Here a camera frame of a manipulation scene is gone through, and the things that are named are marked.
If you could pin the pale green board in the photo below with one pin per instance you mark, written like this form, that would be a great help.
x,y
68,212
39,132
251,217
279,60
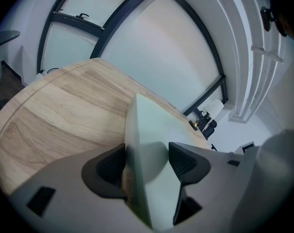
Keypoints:
x,y
151,139

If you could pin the black office chair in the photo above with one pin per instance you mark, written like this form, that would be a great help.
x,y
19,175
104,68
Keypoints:
x,y
208,127

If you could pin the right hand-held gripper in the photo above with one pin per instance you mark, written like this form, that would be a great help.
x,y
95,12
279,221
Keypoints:
x,y
275,173

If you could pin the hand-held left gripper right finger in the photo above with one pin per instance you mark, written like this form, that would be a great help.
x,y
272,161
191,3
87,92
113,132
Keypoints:
x,y
210,178

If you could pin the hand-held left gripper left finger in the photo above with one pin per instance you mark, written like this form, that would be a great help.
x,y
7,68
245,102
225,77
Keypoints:
x,y
76,190

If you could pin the black head-worn camera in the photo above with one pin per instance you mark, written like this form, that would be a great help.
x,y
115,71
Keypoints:
x,y
268,18

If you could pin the round black marble table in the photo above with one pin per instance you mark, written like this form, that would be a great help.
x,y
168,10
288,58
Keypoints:
x,y
6,36

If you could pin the light wooden desk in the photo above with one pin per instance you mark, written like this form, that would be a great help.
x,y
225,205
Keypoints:
x,y
64,110

